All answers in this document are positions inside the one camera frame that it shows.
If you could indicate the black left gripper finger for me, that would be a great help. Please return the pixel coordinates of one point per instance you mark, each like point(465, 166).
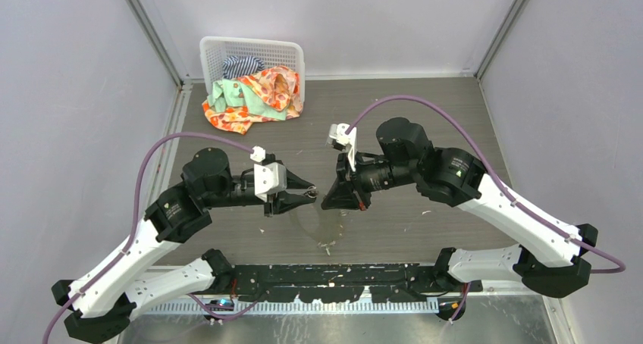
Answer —
point(293, 181)
point(295, 201)

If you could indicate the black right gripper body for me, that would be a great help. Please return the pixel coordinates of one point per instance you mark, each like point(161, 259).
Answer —
point(368, 176)

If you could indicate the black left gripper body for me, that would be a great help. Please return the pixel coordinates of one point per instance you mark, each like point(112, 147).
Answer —
point(268, 209)

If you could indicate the metal keyring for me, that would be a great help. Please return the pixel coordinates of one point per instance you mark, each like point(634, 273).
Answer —
point(312, 192)

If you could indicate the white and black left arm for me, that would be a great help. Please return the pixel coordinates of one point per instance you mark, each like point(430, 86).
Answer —
point(105, 301)

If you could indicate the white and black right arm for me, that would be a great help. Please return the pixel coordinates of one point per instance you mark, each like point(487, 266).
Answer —
point(547, 255)

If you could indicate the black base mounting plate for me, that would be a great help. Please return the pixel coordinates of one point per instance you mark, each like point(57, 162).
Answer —
point(333, 283)

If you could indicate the orange floral cloth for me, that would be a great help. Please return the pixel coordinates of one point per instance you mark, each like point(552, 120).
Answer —
point(277, 86)

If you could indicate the mint green cloth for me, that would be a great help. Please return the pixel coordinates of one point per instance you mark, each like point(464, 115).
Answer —
point(238, 96)

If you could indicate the blue striped cloth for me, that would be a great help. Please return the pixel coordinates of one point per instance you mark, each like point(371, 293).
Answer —
point(239, 66)

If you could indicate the white plastic laundry basket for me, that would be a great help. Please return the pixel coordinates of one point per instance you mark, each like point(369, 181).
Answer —
point(214, 50)

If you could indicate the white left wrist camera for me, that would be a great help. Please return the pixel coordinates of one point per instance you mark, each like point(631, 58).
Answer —
point(270, 176)

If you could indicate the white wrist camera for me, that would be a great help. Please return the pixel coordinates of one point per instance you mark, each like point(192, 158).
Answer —
point(342, 137)
point(270, 176)

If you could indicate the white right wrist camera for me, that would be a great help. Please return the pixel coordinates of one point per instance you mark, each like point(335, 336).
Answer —
point(342, 137)

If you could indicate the perforated cable duct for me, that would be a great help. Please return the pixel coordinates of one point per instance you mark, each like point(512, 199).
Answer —
point(361, 306)

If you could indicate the aluminium frame rail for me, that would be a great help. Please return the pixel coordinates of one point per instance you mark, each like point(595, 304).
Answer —
point(504, 288)

